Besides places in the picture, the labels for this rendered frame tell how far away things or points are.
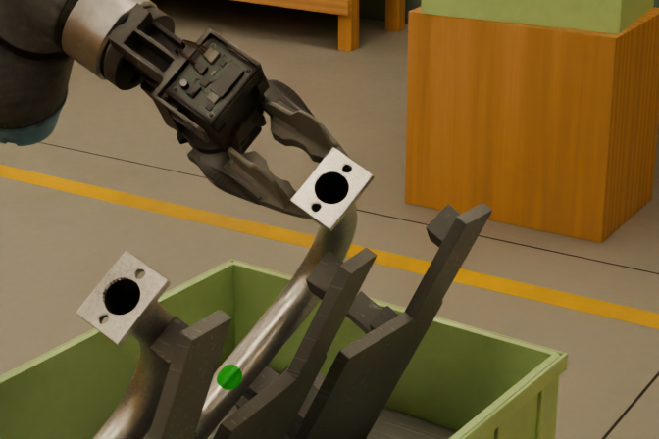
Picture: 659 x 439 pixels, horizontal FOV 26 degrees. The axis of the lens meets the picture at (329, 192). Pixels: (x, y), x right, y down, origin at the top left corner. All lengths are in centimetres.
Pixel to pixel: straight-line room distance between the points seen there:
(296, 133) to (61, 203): 349
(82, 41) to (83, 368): 41
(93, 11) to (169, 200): 344
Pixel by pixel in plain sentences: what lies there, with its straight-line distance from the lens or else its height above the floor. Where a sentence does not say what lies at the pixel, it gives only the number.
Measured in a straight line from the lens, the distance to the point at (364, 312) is 135.
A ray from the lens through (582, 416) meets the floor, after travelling 331.
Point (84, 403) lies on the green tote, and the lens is 146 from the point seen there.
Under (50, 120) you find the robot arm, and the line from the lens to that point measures 127.
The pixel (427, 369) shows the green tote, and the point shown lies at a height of 90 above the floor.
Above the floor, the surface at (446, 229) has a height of 112.
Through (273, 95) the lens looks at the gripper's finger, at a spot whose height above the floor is 126.
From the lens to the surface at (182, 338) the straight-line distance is 100.
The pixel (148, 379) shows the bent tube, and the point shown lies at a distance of 108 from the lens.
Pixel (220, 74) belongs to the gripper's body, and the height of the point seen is 129.
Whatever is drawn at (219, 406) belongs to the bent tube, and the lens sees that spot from 120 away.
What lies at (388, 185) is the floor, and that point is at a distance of 468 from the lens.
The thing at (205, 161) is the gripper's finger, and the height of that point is 122.
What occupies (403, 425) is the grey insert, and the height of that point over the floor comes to 85.
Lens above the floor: 158
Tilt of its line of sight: 20 degrees down
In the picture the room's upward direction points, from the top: straight up
